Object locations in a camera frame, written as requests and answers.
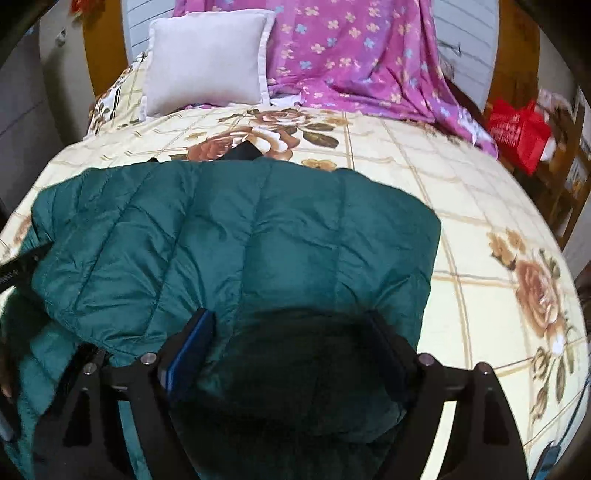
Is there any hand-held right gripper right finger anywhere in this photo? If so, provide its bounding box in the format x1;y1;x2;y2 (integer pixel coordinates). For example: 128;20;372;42
365;310;529;480

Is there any white pillow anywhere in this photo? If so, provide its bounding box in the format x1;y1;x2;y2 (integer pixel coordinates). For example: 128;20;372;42
141;8;276;118

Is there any floral checked bed sheet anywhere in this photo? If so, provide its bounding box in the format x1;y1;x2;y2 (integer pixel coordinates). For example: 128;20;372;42
0;53;585;480

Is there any pink floral blanket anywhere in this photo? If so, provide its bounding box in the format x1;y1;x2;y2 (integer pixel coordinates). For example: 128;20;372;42
173;0;500;155

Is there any brown wooden bed frame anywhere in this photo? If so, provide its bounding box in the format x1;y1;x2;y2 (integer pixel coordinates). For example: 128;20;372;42
81;0;541;107

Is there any red shopping bag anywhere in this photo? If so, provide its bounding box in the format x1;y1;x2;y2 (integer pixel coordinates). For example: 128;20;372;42
487;98;552;175

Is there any wooden chair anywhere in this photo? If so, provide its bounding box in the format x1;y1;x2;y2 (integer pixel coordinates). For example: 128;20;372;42
522;88;591;250

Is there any grey refrigerator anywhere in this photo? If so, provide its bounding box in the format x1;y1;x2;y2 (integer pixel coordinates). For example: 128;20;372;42
0;18;100;213

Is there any person's left hand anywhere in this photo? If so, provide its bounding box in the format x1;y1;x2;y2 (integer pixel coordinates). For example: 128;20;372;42
0;346;17;402

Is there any green puffer jacket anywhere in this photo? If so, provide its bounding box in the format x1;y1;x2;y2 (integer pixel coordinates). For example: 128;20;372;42
0;141;441;480

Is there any white slatted headboard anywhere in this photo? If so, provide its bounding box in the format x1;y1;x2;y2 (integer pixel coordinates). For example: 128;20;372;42
121;0;500;100

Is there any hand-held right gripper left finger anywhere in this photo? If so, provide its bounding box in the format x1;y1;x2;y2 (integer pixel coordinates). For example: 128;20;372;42
32;308;218;480

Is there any black smartphone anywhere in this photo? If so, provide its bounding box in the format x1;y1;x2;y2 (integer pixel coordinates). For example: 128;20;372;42
538;442;563;480

